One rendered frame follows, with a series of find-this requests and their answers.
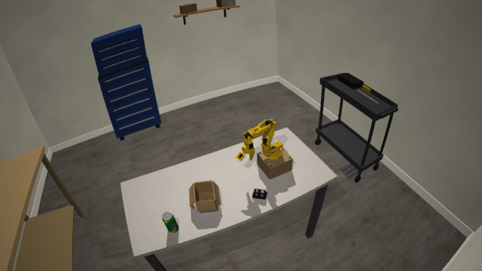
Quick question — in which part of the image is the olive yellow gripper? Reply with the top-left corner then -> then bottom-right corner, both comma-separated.
236,145 -> 255,162

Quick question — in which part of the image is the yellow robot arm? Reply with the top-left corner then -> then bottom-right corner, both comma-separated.
243,119 -> 283,160

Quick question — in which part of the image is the green drink can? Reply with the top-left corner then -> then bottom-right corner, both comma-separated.
163,212 -> 178,233

